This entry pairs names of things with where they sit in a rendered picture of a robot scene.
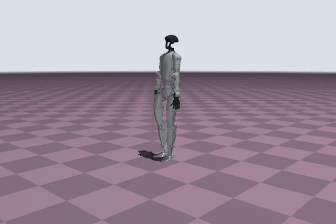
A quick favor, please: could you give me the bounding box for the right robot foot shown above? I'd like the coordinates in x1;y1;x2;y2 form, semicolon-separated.
153;152;167;157

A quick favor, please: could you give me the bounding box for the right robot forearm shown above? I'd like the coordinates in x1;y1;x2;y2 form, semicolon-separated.
155;76;162;93

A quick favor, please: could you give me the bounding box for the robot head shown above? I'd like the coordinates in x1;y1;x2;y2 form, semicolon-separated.
165;35;179;53

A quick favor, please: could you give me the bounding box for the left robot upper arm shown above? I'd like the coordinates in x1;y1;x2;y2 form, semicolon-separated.
171;54;182;79

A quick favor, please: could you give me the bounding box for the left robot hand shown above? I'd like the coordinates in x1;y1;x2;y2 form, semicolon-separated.
170;93;180;110

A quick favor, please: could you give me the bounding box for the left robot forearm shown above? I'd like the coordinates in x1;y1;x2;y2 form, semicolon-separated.
173;73;180;97

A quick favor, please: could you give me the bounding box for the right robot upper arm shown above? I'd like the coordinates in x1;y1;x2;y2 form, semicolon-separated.
156;55;162;78

